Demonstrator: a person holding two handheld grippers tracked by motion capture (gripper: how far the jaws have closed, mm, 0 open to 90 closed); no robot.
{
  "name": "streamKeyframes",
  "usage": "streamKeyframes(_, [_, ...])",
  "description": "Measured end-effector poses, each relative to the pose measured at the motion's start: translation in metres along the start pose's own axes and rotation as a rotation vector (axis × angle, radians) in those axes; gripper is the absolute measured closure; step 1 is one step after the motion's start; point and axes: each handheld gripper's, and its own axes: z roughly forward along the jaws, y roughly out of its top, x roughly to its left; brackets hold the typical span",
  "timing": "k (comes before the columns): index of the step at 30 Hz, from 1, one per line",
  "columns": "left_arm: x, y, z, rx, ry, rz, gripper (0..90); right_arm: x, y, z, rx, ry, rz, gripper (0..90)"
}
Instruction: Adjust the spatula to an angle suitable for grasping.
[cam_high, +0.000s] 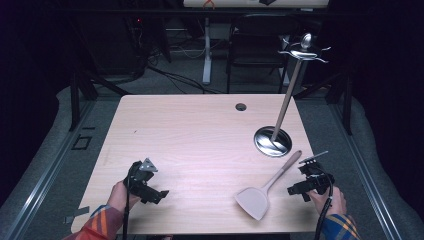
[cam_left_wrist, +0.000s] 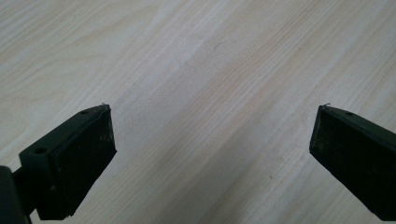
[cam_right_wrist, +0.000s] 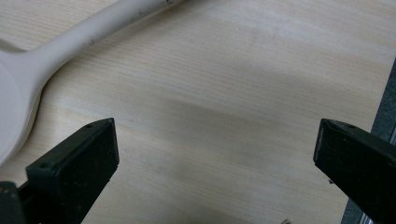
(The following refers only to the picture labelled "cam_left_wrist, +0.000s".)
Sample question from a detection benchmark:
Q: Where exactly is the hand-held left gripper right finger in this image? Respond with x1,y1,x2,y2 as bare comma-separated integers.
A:
308,104,396,222

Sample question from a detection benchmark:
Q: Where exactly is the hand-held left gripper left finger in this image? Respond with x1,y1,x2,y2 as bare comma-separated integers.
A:
12,104,118,221

